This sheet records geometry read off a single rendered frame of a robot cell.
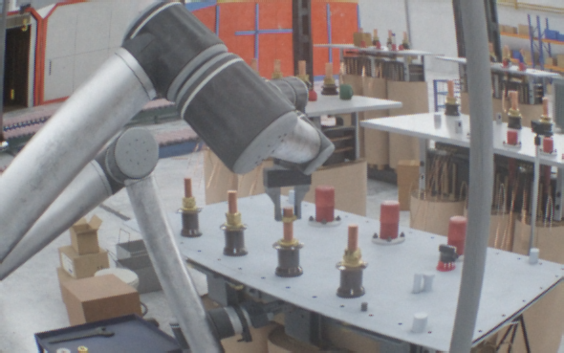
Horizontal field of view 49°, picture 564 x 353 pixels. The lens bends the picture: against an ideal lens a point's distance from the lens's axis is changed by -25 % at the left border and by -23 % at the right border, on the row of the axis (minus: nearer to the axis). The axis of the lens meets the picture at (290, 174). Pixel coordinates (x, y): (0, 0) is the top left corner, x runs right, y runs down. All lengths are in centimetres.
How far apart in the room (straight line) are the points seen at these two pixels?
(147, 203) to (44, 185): 82
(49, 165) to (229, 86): 38
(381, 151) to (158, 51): 833
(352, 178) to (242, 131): 373
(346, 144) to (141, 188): 311
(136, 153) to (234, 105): 83
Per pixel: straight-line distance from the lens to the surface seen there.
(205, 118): 131
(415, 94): 926
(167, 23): 137
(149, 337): 304
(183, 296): 212
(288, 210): 230
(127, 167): 207
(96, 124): 134
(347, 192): 499
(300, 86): 223
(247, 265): 245
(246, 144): 128
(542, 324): 383
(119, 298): 342
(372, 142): 962
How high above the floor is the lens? 214
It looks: 12 degrees down
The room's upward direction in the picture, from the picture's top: 1 degrees counter-clockwise
